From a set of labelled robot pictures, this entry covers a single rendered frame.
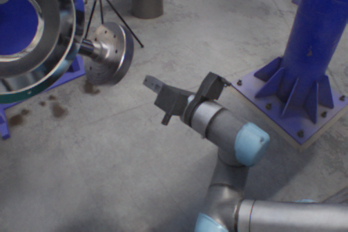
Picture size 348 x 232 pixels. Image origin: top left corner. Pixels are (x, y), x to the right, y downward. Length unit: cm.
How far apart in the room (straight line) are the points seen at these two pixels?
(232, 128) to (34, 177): 141
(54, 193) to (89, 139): 42
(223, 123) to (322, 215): 24
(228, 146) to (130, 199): 105
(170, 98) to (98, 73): 33
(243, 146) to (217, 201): 12
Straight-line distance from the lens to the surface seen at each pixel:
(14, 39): 217
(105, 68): 76
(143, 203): 145
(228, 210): 49
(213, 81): 52
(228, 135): 48
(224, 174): 54
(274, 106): 194
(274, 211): 47
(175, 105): 52
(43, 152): 180
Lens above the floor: 134
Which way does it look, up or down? 45 degrees down
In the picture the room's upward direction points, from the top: straight up
